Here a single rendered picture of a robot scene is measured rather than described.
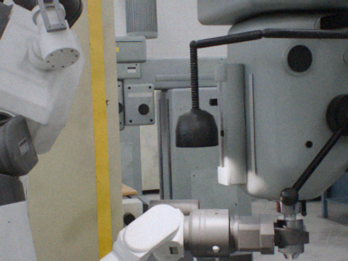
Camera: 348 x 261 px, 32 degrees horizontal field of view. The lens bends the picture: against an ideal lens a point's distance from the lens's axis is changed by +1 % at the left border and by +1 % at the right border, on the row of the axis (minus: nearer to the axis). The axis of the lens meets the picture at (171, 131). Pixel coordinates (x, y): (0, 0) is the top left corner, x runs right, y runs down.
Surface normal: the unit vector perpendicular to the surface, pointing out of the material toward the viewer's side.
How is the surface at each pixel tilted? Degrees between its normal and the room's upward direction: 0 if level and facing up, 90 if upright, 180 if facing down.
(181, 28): 90
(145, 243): 50
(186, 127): 73
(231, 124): 90
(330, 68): 90
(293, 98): 90
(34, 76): 58
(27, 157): 79
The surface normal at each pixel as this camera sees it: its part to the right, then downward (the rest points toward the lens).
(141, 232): -0.11, -0.59
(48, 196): 0.31, 0.04
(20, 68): 0.46, -0.50
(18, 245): 0.61, -0.20
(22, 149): 0.97, -0.22
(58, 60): 0.33, 0.86
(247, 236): -0.12, 0.06
